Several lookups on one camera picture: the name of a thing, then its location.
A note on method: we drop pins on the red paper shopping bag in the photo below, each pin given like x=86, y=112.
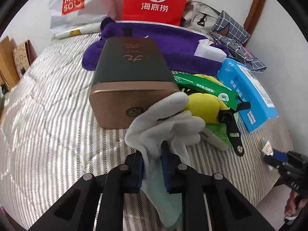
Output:
x=156, y=2

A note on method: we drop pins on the white plastic box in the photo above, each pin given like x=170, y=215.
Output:
x=209, y=51

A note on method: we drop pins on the patterned book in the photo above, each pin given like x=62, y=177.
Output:
x=22, y=56

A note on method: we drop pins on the fruit print packet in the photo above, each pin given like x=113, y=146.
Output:
x=267, y=148

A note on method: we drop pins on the dark green tin box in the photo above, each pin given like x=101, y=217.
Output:
x=130, y=77

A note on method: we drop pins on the rolled printed paper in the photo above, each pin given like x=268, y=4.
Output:
x=74, y=31

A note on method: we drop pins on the yellow soft pouch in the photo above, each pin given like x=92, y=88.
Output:
x=204, y=105

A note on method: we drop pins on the purple towel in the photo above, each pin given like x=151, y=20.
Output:
x=178, y=43

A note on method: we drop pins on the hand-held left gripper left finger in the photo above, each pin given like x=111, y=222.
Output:
x=115, y=185

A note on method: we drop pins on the dark green wipe packet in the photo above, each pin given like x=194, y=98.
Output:
x=204, y=86

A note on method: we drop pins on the wooden door frame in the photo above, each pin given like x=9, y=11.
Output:
x=256, y=12

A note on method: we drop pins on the blue checked folded cloth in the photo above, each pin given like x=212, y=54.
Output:
x=243, y=53

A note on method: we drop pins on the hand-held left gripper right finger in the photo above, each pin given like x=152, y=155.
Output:
x=190, y=190

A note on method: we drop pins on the grey canvas bag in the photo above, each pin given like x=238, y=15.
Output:
x=199, y=14

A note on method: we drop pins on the white glove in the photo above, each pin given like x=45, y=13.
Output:
x=166, y=125

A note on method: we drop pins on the light green tea packet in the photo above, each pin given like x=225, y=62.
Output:
x=216, y=134

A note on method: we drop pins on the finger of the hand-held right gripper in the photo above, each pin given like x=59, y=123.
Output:
x=272, y=162
x=281, y=156

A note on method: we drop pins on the person's right hand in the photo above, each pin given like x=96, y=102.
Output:
x=292, y=204

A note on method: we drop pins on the blue tissue pack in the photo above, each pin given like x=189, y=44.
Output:
x=250, y=93

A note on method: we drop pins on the white plastic shopping bag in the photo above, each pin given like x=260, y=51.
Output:
x=81, y=2

